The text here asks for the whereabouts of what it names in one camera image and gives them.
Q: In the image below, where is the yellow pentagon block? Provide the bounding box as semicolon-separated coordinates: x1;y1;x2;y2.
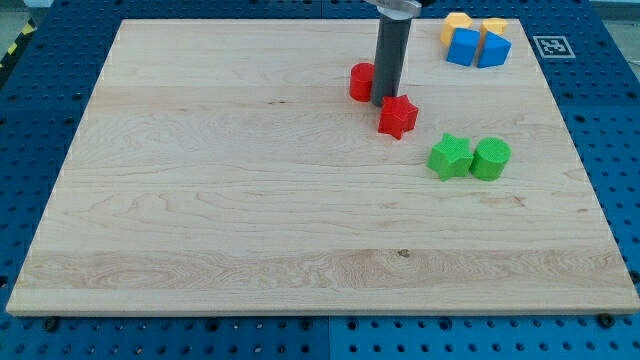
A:
480;17;508;35

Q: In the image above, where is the white fiducial marker tag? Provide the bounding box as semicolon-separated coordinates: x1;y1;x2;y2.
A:
533;35;575;59

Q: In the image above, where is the black right board screw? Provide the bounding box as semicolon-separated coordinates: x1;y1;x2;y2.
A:
597;313;616;329

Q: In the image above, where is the red cylinder block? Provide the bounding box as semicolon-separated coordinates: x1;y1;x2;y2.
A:
349;62;375;102

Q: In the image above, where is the blue cube block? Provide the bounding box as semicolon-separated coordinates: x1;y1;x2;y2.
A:
446;28;480;66

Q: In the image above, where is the silver metal rod mount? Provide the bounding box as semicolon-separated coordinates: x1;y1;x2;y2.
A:
365;0;422;18

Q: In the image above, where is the yellow hexagon block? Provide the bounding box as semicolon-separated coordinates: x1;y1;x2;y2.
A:
440;12;473;46

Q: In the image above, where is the green star block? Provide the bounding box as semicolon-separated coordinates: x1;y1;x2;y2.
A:
426;133;474;181

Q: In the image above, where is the light wooden board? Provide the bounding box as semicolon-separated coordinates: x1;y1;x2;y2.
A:
6;19;639;317

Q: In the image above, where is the red star block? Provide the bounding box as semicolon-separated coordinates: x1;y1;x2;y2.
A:
378;95;419;140

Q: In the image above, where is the yellow black hazard tape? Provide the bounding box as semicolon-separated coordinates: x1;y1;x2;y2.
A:
1;18;37;70

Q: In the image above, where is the black board screw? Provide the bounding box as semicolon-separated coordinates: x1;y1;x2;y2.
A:
42;317;60;333
597;313;616;329

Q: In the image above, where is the black left board screw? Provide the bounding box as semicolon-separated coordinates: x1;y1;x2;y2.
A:
42;317;60;333

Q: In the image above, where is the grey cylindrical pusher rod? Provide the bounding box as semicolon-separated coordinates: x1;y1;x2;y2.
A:
371;14;412;107

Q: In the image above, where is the green cylinder block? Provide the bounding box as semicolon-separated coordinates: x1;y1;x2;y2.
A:
469;137;511;181

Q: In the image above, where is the blue wedge block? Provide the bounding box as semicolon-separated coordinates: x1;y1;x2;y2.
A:
477;32;512;68

